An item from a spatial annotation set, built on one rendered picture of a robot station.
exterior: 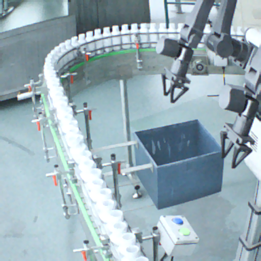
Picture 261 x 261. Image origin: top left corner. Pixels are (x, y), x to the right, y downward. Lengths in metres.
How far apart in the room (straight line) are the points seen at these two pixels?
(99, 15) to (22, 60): 2.27
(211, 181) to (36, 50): 2.99
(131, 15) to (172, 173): 5.05
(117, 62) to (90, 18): 3.70
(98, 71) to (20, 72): 1.86
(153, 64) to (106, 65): 0.29
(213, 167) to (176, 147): 0.31
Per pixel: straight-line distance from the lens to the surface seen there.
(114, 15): 6.85
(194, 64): 3.03
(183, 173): 2.05
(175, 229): 1.39
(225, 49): 1.72
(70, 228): 3.21
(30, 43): 4.74
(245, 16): 5.50
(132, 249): 1.28
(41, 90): 2.48
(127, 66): 3.14
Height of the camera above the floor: 2.01
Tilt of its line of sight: 28 degrees down
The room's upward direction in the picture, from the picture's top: 4 degrees counter-clockwise
